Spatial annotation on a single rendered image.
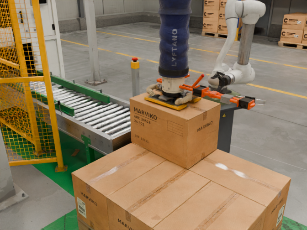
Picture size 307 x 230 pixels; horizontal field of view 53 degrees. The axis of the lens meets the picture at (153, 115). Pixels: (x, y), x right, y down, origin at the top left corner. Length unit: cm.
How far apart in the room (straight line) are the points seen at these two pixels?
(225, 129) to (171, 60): 117
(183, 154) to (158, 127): 29
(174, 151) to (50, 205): 126
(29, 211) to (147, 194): 125
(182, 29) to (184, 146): 81
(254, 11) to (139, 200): 173
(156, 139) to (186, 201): 60
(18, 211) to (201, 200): 164
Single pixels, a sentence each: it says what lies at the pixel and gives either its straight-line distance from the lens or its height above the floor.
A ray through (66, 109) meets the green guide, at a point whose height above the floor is 60.
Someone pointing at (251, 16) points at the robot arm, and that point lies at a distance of 273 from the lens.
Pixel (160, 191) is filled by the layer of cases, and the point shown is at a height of 54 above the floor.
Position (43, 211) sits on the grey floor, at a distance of 291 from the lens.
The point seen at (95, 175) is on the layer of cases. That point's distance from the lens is 225.
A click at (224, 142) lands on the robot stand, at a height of 31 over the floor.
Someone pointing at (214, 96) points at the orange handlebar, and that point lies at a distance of 213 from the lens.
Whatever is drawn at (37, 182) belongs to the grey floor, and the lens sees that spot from 327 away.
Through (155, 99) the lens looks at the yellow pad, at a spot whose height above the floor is 97.
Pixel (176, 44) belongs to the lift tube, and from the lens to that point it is 219.
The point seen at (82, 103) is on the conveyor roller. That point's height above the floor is 53.
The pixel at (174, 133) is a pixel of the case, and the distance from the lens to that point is 222.
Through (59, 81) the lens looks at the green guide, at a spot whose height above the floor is 61.
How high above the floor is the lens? 182
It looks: 24 degrees down
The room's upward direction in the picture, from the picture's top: straight up
